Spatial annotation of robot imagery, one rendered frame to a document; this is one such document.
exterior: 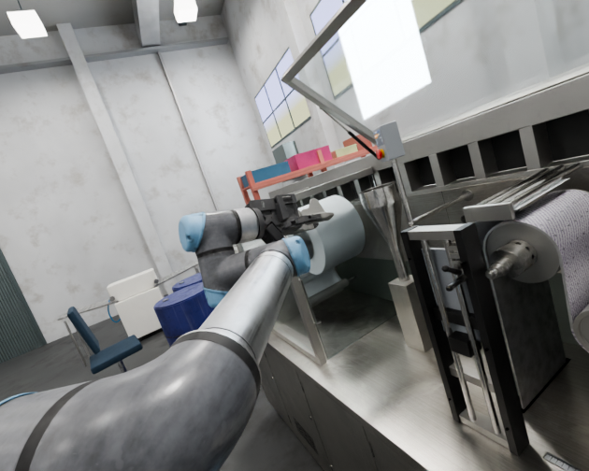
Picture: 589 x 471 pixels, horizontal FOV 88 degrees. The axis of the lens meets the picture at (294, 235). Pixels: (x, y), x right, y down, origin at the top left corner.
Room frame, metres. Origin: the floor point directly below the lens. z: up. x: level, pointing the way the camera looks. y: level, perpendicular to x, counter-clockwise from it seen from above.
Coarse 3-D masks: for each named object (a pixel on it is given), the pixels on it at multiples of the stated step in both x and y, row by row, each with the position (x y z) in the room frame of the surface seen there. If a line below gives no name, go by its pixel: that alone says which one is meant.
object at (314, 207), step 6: (312, 198) 0.76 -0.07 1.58; (312, 204) 0.75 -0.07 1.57; (318, 204) 0.75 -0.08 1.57; (306, 210) 0.74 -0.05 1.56; (312, 210) 0.74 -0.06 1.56; (318, 210) 0.75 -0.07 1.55; (324, 216) 0.74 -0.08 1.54; (330, 216) 0.75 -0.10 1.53; (306, 222) 0.72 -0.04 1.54; (312, 222) 0.74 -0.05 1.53
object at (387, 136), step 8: (376, 128) 0.91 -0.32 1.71; (384, 128) 0.88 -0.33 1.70; (392, 128) 0.88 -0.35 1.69; (376, 136) 0.93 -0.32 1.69; (384, 136) 0.88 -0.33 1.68; (392, 136) 0.88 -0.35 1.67; (384, 144) 0.88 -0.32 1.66; (392, 144) 0.88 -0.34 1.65; (400, 144) 0.88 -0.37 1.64; (376, 152) 0.92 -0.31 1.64; (384, 152) 0.90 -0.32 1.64; (392, 152) 0.88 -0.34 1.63; (400, 152) 0.88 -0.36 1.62; (384, 160) 0.91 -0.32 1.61
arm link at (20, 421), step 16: (80, 384) 0.23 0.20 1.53; (16, 400) 0.24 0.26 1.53; (32, 400) 0.23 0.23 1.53; (48, 400) 0.22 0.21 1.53; (64, 400) 0.21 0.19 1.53; (0, 416) 0.22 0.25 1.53; (16, 416) 0.21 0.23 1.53; (32, 416) 0.21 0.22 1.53; (48, 416) 0.20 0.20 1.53; (0, 432) 0.20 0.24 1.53; (16, 432) 0.20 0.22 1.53; (32, 432) 0.19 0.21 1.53; (0, 448) 0.19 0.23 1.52; (16, 448) 0.19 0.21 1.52; (32, 448) 0.18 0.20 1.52; (0, 464) 0.18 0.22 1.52; (16, 464) 0.18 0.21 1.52
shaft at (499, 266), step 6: (504, 258) 0.60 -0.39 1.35; (492, 264) 0.60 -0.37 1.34; (498, 264) 0.59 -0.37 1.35; (504, 264) 0.58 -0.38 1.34; (510, 264) 0.59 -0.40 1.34; (492, 270) 0.58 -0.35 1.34; (498, 270) 0.58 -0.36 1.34; (504, 270) 0.58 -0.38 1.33; (510, 270) 0.59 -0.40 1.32; (486, 276) 0.58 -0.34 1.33; (492, 276) 0.57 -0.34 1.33; (498, 276) 0.58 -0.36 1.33
